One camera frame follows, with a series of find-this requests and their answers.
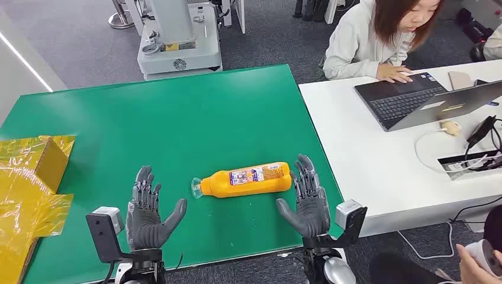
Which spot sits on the white cup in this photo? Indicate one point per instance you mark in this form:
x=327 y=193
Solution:
x=480 y=255

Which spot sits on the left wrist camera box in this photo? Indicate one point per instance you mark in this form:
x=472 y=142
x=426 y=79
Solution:
x=102 y=233

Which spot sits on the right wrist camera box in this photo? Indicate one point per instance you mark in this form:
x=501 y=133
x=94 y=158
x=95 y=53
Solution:
x=351 y=217

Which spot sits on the small beige plug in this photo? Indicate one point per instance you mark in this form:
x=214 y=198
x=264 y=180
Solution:
x=451 y=127

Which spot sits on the person with dark clothing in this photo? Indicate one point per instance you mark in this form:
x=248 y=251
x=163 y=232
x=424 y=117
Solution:
x=400 y=272

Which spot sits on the person in pale top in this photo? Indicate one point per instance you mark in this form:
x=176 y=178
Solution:
x=495 y=45

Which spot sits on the pale pink phone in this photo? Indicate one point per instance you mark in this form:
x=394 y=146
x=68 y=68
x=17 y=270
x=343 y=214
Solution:
x=459 y=80

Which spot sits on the orange detergent bottle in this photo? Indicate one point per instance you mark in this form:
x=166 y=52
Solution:
x=247 y=184

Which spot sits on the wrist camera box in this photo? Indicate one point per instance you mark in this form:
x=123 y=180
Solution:
x=102 y=233
x=351 y=217

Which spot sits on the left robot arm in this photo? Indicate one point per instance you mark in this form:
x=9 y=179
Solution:
x=143 y=268

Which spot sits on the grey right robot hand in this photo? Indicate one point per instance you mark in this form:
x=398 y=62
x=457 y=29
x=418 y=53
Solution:
x=311 y=217

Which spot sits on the black power adapter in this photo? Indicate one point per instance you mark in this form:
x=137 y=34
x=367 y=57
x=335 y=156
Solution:
x=480 y=131

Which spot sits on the white robot pedestal machine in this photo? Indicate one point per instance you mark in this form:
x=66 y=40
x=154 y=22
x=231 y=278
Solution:
x=176 y=43

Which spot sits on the person at laptop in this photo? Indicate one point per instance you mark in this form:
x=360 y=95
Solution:
x=353 y=43

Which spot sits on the cardboard box with yellow film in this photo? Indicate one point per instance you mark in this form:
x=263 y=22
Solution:
x=23 y=196

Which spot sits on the dark open laptop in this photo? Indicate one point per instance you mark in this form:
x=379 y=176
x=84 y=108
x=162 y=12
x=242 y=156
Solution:
x=400 y=100

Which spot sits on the desk socket tray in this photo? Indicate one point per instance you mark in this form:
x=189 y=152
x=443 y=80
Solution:
x=466 y=166

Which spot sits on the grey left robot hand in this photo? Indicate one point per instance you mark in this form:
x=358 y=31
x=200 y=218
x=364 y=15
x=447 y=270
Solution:
x=145 y=227

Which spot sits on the metal stand base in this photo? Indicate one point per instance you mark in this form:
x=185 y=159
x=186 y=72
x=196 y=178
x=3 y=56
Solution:
x=121 y=19

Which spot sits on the white furniture panel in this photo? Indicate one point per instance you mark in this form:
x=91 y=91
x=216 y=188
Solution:
x=240 y=13

